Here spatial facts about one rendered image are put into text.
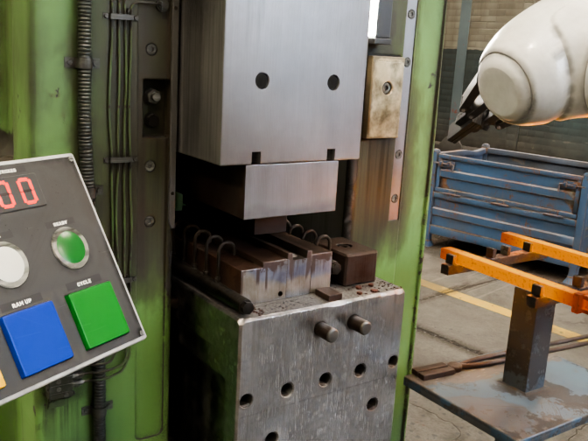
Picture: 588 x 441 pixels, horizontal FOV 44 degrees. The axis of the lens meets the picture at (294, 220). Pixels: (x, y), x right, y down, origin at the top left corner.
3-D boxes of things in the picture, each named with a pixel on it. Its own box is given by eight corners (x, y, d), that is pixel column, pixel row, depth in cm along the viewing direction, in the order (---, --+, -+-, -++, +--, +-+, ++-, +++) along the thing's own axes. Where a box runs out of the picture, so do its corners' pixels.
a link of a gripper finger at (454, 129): (476, 123, 107) (472, 121, 107) (450, 142, 113) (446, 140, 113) (479, 107, 108) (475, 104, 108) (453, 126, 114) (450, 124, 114)
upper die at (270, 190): (335, 211, 135) (339, 160, 133) (243, 220, 124) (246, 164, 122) (222, 172, 169) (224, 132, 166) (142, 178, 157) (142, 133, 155)
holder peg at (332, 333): (339, 341, 130) (339, 327, 129) (327, 345, 128) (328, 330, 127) (325, 333, 133) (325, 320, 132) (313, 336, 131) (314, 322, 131)
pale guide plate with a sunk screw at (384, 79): (398, 137, 157) (406, 57, 153) (367, 138, 152) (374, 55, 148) (392, 136, 159) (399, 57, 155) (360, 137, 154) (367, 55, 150)
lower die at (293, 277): (329, 290, 139) (332, 247, 137) (240, 306, 128) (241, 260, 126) (220, 237, 172) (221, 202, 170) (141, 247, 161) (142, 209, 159)
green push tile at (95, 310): (131, 331, 97) (110, 279, 98) (90, 349, 91) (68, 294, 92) (122, 335, 98) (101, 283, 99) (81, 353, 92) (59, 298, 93)
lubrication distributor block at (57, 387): (85, 409, 126) (84, 335, 123) (49, 418, 123) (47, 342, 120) (78, 401, 129) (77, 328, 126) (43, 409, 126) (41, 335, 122)
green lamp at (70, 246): (92, 264, 96) (92, 232, 95) (57, 269, 93) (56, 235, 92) (84, 258, 98) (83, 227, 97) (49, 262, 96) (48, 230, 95)
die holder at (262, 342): (387, 490, 153) (406, 288, 143) (230, 554, 131) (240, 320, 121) (247, 384, 197) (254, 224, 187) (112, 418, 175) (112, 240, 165)
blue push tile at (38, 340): (74, 356, 89) (52, 299, 89) (25, 377, 83) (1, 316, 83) (65, 359, 90) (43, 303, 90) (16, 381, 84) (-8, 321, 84)
